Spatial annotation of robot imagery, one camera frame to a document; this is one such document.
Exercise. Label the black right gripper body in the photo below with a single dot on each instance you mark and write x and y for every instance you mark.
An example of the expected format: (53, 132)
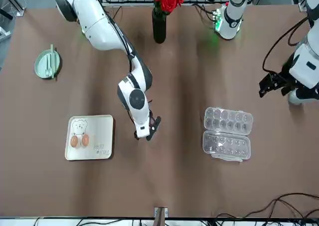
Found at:
(152, 117)

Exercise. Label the brown egg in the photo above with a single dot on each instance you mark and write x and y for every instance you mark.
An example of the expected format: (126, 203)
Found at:
(85, 140)
(74, 141)

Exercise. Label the pale green chopstick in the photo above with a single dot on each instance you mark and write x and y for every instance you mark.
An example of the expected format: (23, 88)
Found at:
(51, 61)

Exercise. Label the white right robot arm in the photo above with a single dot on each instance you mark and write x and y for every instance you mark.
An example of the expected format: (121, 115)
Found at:
(94, 19)

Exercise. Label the aluminium frame rail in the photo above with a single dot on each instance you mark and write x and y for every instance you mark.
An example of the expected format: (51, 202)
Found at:
(139, 3)

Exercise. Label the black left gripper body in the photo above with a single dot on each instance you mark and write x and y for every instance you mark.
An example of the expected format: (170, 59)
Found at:
(285, 80)

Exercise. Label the clear plastic egg carton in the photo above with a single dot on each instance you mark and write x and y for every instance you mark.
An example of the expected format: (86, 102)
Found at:
(228, 133)

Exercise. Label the pale green round plate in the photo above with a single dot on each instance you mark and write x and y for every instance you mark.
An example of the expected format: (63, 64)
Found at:
(41, 66)

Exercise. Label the black cylindrical vase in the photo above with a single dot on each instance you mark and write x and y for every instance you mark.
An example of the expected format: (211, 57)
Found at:
(159, 29)

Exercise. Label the cream tray with bear print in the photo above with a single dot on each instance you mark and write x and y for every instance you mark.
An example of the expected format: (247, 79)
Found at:
(99, 126)

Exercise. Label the pale green fork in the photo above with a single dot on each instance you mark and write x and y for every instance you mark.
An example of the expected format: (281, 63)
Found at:
(49, 61)

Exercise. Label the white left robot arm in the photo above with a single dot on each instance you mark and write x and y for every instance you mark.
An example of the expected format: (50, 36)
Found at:
(231, 19)

